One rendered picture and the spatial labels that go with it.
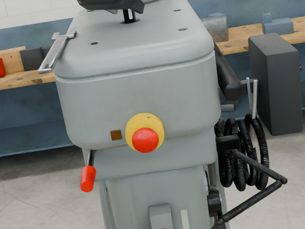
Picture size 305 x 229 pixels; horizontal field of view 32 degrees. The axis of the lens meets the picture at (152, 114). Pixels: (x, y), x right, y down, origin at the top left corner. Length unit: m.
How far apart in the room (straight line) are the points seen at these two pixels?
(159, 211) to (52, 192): 3.60
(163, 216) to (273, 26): 3.90
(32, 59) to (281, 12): 2.42
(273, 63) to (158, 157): 0.44
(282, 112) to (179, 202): 0.41
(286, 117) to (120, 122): 0.60
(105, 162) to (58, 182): 3.77
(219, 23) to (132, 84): 4.01
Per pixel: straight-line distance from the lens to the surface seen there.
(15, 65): 4.98
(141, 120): 0.81
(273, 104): 1.32
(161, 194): 1.04
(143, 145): 0.80
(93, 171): 0.86
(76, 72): 0.82
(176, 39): 0.82
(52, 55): 0.82
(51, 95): 5.53
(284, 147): 4.77
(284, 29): 4.84
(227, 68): 0.93
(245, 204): 0.95
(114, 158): 0.96
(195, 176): 1.04
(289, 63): 1.30
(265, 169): 1.06
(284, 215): 3.85
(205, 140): 0.96
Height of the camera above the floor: 2.08
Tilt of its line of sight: 21 degrees down
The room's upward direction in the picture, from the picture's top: 9 degrees counter-clockwise
